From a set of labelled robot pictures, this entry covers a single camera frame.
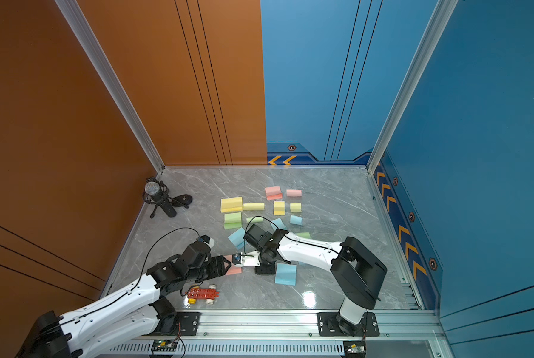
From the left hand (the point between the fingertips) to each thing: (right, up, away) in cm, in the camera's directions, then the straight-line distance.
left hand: (228, 263), depth 82 cm
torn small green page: (+8, +13, +18) cm, 24 cm away
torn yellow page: (+27, +18, +23) cm, 40 cm away
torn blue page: (+27, +13, +18) cm, 35 cm away
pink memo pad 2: (+2, -3, +3) cm, 4 cm away
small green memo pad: (-2, +13, +18) cm, 22 cm away
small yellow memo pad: (+19, +18, +21) cm, 34 cm away
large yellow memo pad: (-3, +20, +23) cm, 30 cm away
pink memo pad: (+17, +25, +27) cm, 41 cm away
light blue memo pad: (+1, +6, +12) cm, 14 cm away
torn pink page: (+27, +25, +27) cm, 46 cm away
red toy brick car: (-6, -10, -4) cm, 12 cm away
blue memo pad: (+21, -4, -1) cm, 22 cm away
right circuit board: (+43, -23, -11) cm, 50 cm away
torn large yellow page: (+7, +19, +24) cm, 31 cm away
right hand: (+12, -1, +2) cm, 12 cm away
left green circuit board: (-18, -23, -11) cm, 31 cm away
